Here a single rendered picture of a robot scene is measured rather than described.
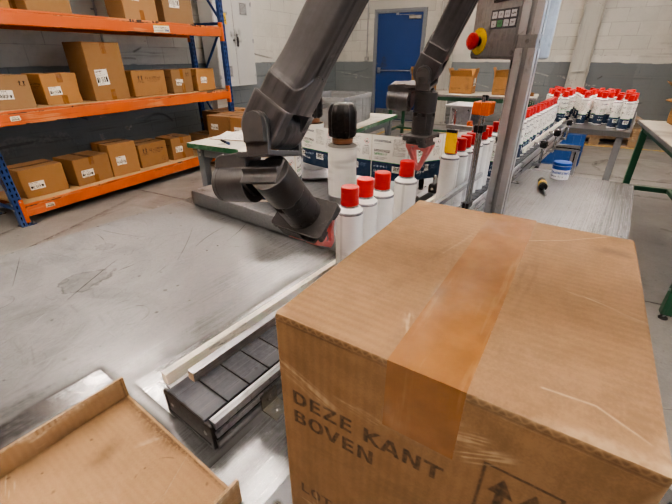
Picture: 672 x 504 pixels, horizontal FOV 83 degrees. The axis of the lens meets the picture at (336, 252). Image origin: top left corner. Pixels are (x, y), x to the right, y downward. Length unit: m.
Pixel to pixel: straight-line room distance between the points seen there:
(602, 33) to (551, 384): 8.46
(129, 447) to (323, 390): 0.37
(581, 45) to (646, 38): 0.90
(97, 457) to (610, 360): 0.57
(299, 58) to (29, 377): 0.65
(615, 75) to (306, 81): 8.30
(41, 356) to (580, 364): 0.79
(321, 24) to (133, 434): 0.58
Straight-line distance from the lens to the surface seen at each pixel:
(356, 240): 0.70
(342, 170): 1.12
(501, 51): 1.07
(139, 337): 0.80
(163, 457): 0.59
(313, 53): 0.50
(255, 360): 0.61
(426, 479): 0.32
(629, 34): 8.69
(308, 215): 0.56
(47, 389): 0.77
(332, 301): 0.30
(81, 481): 0.62
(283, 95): 0.50
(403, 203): 0.88
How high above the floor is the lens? 1.29
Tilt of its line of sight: 27 degrees down
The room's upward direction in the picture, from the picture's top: straight up
